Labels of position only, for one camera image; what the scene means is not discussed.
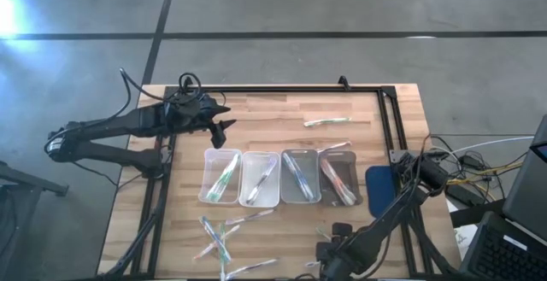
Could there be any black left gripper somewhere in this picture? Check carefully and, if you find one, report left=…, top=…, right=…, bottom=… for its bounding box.
left=164, top=92, right=238, bottom=149

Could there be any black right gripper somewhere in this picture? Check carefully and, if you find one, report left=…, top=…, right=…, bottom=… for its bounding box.
left=315, top=222, right=358, bottom=281

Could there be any pile of toothbrushes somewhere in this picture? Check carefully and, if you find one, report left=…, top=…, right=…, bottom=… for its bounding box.
left=288, top=155, right=319, bottom=204

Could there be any blue toothbrush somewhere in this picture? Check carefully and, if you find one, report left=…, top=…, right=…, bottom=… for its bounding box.
left=281, top=152, right=311, bottom=199
left=283, top=155, right=315, bottom=203
left=286, top=156, right=318, bottom=203
left=284, top=155, right=316, bottom=202
left=198, top=214, right=233, bottom=262

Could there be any clear plastic bin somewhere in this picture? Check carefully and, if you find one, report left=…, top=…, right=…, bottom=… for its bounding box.
left=197, top=147, right=244, bottom=206

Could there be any blue mat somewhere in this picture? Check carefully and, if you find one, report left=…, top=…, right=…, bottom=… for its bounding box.
left=364, top=164, right=401, bottom=220

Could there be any white plastic bin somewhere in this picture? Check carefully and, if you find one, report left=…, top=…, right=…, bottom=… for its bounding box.
left=238, top=150, right=282, bottom=208

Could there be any smoky brown plastic bin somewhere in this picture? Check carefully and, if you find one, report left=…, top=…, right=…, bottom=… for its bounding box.
left=317, top=149, right=364, bottom=208

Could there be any grey plastic bin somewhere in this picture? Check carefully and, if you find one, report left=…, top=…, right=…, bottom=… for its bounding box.
left=279, top=148, right=322, bottom=205

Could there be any white paper sheet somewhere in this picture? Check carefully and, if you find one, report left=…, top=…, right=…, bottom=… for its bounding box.
left=452, top=225, right=480, bottom=249

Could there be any black power brick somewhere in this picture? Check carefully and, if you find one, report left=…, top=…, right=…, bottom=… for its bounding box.
left=445, top=184, right=474, bottom=208

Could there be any black power adapter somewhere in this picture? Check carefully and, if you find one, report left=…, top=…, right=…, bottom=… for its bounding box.
left=463, top=155, right=484, bottom=171

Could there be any black laptop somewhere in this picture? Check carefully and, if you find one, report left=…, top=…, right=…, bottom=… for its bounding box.
left=459, top=210, right=547, bottom=281

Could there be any black metal stand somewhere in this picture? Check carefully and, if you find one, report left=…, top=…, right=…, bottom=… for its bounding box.
left=0, top=159, right=70, bottom=197

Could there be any dark grey monitor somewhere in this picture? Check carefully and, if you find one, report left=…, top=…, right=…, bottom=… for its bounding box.
left=502, top=114, right=547, bottom=233

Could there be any black aluminium table frame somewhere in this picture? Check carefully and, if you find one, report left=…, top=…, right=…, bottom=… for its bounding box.
left=96, top=74, right=467, bottom=281

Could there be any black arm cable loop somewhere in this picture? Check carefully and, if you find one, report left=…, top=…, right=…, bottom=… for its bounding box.
left=102, top=67, right=203, bottom=122

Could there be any yellow cable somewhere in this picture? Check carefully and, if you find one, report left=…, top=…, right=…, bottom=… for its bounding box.
left=444, top=161, right=529, bottom=188

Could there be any white cable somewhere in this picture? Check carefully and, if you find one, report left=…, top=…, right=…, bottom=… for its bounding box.
left=450, top=135, right=535, bottom=156

